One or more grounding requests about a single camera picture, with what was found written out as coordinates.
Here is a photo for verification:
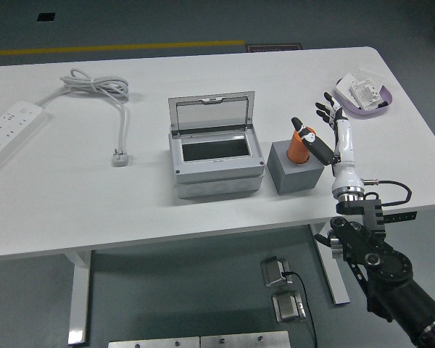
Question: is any plain white card box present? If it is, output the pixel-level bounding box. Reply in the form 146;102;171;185
336;72;358;102

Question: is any transparent hinged box lid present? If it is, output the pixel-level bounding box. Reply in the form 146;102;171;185
167;91;256;137

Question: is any purple plastic tray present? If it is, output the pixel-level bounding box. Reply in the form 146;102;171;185
333;78;394;120

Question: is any black table control strip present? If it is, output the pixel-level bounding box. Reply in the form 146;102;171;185
382;211;418;225

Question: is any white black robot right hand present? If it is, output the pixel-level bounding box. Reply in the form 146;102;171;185
291;91;365;196

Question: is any grey plastic enclosure box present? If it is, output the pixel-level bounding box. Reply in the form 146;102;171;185
167;125;266;199

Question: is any orange cylindrical battery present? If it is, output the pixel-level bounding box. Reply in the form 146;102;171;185
287;125;316;164

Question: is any grey cube holder block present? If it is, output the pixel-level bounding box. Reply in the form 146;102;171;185
267;139;326;195

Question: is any white table leg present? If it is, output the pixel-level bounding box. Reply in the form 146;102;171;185
65;249;92;345
311;223;351;307

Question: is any dark floor sign plate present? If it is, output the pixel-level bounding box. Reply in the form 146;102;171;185
245;43;302;54

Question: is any clear plastic bag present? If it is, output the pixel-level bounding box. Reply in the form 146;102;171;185
353;64;385;86

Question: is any white power cord with plug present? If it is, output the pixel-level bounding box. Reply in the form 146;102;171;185
36;68;131;167

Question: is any black floor cable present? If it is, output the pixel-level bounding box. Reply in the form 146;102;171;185
281;270;318;348

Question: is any white power strip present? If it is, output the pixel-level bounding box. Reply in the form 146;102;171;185
0;101;49;177

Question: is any metal floor socket box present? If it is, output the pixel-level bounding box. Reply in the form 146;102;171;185
260;256;294;289
271;289;307;323

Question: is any grey metal plate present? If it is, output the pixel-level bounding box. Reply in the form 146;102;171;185
107;336;200;348

